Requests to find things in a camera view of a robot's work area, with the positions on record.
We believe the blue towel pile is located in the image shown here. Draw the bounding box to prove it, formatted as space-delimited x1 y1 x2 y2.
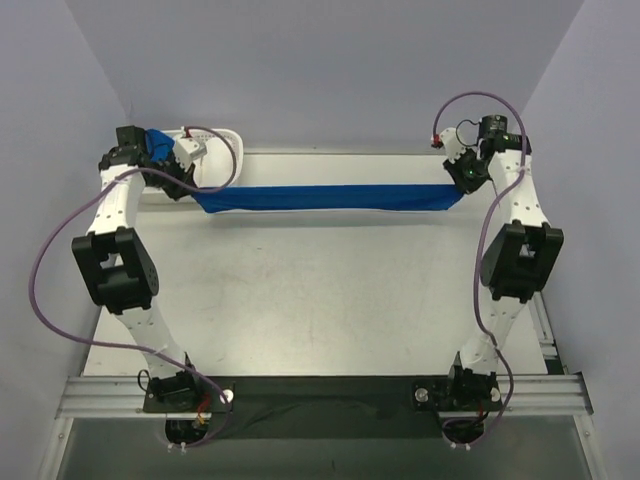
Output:
193 184 463 214

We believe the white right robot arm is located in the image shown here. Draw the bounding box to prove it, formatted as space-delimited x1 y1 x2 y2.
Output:
439 115 564 410

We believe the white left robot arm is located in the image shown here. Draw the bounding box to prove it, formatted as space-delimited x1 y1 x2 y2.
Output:
72 125 205 412

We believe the white plastic mesh basket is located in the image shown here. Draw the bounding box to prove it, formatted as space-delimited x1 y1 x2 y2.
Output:
162 126 244 190

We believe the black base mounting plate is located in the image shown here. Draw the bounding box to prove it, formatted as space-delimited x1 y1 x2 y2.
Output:
142 375 502 443

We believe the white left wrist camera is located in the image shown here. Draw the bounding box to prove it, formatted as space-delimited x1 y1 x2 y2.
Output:
172 136 207 170

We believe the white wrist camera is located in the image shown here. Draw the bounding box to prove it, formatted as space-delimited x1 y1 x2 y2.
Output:
431 127 475 161
172 136 207 170

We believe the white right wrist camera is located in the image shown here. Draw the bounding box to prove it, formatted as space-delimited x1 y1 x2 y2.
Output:
431 127 475 161

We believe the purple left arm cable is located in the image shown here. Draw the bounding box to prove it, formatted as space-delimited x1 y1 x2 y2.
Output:
27 124 239 446

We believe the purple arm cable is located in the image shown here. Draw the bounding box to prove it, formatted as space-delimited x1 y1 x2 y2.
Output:
27 124 239 446
429 91 529 446

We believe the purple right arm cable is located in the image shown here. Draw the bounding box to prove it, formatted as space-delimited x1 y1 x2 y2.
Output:
429 91 529 446

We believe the aluminium right side rail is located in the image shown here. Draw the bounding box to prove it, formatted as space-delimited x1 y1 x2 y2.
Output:
529 293 567 375

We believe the aluminium rail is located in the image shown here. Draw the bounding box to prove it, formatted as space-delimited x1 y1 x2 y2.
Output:
529 293 567 375
56 375 593 419

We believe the aluminium front rail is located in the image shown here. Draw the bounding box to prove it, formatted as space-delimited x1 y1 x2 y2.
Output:
56 375 593 419

